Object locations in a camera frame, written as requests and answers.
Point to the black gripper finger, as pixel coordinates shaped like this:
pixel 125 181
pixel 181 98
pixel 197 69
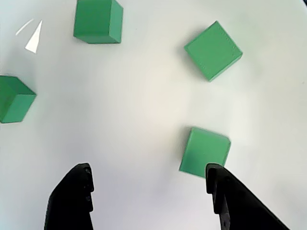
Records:
pixel 69 198
pixel 239 206

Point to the green cube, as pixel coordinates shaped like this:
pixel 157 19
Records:
pixel 204 148
pixel 213 51
pixel 14 103
pixel 96 21

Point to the white round plate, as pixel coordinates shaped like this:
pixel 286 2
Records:
pixel 132 95

